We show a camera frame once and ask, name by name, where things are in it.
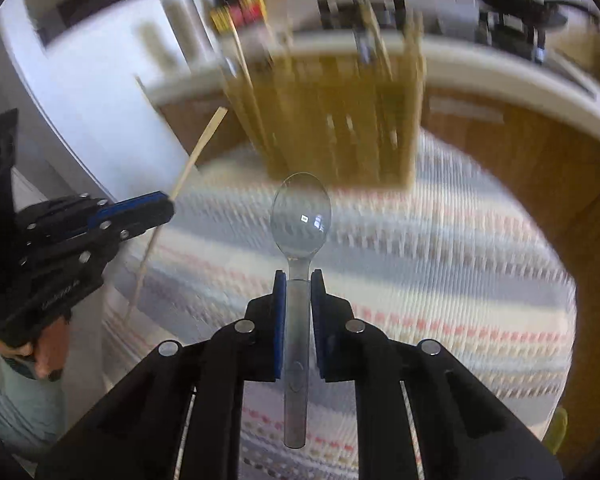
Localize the striped woven table mat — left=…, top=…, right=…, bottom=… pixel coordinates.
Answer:
left=100, top=132, right=578, bottom=480

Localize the pale green clothing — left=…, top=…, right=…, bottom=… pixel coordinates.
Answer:
left=0, top=360, right=68, bottom=461

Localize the yellow woven plastic utensil basket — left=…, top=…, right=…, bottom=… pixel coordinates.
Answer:
left=220, top=10, right=426, bottom=188

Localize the yellow green object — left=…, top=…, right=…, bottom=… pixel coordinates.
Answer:
left=542, top=407, right=570, bottom=456

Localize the white kitchen countertop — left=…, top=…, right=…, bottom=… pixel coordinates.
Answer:
left=135, top=25, right=600, bottom=128

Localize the wooden chopstick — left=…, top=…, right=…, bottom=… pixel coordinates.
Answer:
left=362, top=0, right=395, bottom=81
left=220, top=5, right=255, bottom=92
left=125, top=106, right=229, bottom=321

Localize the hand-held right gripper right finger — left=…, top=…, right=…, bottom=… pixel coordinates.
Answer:
left=310, top=268, right=563, bottom=480

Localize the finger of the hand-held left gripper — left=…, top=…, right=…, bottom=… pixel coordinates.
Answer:
left=102, top=203, right=176, bottom=242
left=88, top=190, right=174, bottom=229

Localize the clear plastic spoon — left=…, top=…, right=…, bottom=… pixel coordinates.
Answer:
left=270, top=172, right=332, bottom=448

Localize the person's left hand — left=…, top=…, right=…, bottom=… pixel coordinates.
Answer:
left=2, top=307, right=74, bottom=382

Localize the black gas stove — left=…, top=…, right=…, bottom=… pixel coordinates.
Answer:
left=317, top=0, right=548, bottom=63

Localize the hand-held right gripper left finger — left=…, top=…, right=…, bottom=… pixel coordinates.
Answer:
left=35, top=269, right=288, bottom=480

